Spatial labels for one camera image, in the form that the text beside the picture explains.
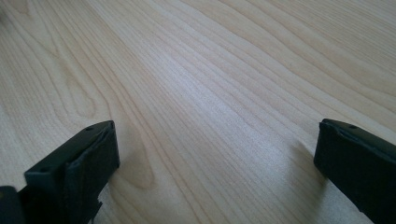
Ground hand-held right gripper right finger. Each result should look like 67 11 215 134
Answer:
313 118 396 224

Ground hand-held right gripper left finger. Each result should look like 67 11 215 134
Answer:
18 120 120 224

